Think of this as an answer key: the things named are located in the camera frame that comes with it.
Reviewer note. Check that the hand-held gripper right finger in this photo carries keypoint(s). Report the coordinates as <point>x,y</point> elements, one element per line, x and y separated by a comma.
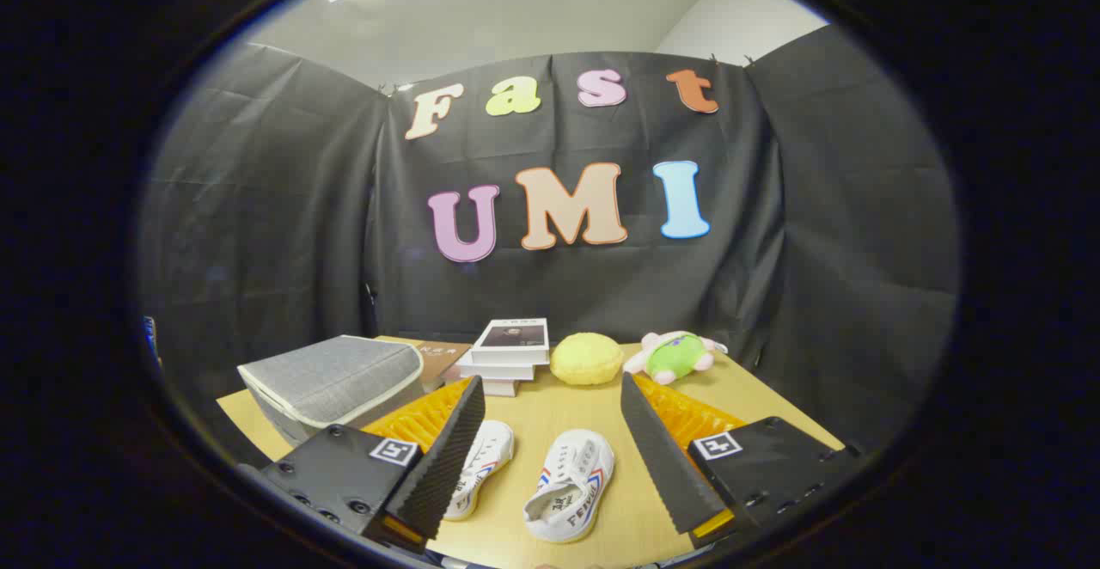
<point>666,457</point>

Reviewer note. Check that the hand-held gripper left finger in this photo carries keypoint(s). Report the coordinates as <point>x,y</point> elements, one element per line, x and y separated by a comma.
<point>440,466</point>

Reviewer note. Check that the white canvas shoe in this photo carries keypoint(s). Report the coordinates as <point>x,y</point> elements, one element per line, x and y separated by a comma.
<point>571,483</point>
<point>485,457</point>

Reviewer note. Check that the grey fabric storage box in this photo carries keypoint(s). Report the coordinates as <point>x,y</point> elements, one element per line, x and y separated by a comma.
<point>331,380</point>

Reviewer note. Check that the plain white book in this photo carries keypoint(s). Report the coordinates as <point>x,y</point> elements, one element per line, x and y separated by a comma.
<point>498,370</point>
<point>500,387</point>

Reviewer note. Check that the green and pink plush toy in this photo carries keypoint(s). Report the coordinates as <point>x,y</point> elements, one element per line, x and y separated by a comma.
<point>676,356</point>

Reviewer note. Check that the brown book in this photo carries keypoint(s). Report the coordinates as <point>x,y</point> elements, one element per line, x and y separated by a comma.
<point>443,356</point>

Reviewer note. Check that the yellow plush cushion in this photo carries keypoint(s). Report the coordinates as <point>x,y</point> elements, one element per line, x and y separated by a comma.
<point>586,358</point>

